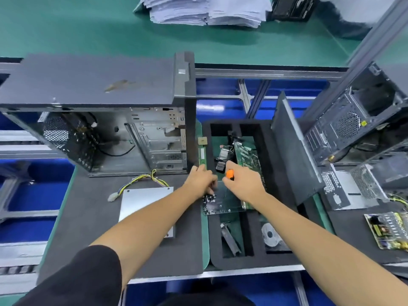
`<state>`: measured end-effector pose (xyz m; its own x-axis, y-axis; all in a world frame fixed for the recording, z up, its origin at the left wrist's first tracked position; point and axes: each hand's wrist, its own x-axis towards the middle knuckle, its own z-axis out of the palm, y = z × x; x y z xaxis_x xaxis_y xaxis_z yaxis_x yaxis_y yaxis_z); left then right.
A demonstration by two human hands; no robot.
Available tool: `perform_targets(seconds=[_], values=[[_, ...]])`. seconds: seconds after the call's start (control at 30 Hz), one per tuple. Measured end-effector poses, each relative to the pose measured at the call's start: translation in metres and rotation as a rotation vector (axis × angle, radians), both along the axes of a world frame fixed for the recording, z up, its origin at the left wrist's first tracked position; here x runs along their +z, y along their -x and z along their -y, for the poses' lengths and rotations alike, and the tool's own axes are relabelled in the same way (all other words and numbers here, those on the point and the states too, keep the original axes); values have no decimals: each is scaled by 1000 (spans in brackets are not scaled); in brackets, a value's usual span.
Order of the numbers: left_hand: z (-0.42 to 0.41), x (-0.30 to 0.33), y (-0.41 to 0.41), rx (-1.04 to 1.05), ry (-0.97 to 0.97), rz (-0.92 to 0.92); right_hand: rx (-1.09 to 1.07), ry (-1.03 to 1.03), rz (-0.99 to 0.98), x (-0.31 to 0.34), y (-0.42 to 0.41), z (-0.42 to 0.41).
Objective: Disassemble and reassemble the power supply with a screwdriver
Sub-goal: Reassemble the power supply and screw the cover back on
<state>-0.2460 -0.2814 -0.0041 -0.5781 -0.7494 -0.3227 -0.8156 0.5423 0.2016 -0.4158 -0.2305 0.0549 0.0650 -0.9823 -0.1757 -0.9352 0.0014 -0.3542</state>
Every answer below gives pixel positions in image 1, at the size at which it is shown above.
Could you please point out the silver perforated metal plate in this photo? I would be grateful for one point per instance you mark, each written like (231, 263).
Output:
(347, 188)

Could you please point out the person's right hand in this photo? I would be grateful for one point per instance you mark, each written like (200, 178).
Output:
(245, 185)

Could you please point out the grey computer tower case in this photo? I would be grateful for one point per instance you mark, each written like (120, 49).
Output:
(89, 79)
(357, 118)

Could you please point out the dark grey case side panel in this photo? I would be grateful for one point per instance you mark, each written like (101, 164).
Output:
(296, 156)

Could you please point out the aluminium conveyor frame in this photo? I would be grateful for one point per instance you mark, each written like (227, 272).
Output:
(255, 98)

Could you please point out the stack of white papers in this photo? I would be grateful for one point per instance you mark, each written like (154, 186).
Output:
(204, 9)

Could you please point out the black cardboard box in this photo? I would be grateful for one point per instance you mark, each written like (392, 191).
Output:
(293, 7)

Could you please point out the small square processor chip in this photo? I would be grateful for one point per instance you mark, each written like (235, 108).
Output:
(203, 141)

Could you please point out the clear plastic bag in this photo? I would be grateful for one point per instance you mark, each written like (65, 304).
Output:
(357, 12)

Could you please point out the silver optical drive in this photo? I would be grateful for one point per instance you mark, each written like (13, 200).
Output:
(137, 204)

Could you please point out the person's black trousers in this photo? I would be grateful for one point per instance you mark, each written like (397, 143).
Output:
(204, 297)

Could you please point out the black foam tray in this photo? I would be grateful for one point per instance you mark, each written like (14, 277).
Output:
(223, 258)

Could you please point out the green motherboard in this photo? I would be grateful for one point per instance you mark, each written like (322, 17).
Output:
(248, 159)

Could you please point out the green memory stick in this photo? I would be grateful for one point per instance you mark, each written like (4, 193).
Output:
(202, 157)

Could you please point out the person's left forearm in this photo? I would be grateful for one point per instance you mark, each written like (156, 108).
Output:
(140, 232)

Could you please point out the silver hard drive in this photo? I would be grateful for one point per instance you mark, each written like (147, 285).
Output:
(273, 236)

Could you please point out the person's black shirt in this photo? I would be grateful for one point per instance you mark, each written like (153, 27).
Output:
(73, 280)

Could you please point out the person's right forearm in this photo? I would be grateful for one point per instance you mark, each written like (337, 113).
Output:
(319, 251)

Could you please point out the processor cooler with fan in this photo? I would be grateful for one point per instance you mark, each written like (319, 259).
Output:
(223, 159)

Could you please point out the person's left hand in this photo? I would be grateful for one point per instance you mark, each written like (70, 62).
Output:
(199, 183)

